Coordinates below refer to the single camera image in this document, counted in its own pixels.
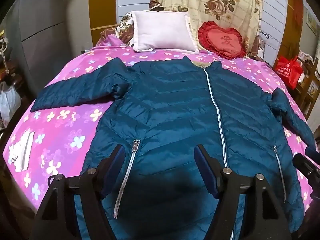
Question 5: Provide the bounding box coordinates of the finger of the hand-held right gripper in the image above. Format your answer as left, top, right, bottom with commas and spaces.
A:
292, 147, 320, 180

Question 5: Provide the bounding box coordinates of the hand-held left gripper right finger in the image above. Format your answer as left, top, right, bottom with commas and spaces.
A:
194, 144, 292, 240

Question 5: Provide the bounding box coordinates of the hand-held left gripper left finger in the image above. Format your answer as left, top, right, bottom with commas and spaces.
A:
32, 144, 125, 240

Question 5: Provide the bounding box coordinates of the teal puffer jacket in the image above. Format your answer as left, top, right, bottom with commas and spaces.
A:
30, 55, 317, 240

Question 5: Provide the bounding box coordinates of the pink floral bed sheet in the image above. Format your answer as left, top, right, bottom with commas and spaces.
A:
2, 34, 315, 213

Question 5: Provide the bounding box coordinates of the wooden chair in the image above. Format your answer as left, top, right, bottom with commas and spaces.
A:
291, 51, 320, 120

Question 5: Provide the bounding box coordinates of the red shopping bag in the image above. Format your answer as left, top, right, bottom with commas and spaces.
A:
276, 55, 303, 90

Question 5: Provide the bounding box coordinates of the white folded cloth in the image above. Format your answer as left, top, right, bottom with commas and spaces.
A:
8, 131, 35, 172

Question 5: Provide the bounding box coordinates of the red heart-shaped cushion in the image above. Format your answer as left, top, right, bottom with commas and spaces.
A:
198, 21, 247, 60

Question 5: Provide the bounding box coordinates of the white plastic bag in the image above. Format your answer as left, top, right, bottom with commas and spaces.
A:
0, 82, 22, 128

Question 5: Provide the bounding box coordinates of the brown floral pillow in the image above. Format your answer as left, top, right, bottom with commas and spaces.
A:
100, 0, 165, 48

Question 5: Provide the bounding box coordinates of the white square pillow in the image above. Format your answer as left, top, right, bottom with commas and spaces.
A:
131, 10, 200, 55

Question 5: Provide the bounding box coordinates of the grey wardrobe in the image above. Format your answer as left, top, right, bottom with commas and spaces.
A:
6, 0, 93, 88

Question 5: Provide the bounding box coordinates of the cream rose-print quilt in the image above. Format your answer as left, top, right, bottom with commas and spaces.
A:
156, 0, 263, 60

